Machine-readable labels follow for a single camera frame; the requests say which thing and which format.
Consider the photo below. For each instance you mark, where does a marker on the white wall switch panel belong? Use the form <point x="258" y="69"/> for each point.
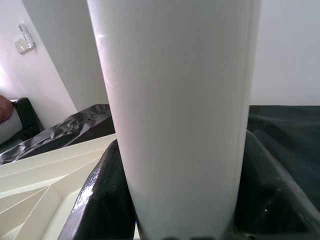
<point x="23" y="40"/>

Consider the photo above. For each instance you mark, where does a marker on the white plastic children table top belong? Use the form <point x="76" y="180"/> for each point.
<point x="37" y="170"/>

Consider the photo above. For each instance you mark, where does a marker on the pink cushion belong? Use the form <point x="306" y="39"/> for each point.
<point x="5" y="108"/>

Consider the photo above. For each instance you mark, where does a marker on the black leather sofa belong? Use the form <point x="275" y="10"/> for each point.
<point x="28" y="117"/>

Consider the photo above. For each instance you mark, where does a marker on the black tablecloth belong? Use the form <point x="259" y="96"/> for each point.
<point x="62" y="132"/>

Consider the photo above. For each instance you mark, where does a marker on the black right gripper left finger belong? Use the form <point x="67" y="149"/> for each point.
<point x="105" y="200"/>

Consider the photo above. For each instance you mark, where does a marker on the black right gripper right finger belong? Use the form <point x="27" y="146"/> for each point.
<point x="275" y="200"/>

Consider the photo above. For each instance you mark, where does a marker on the white plastic table leg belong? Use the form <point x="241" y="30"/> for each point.
<point x="175" y="100"/>

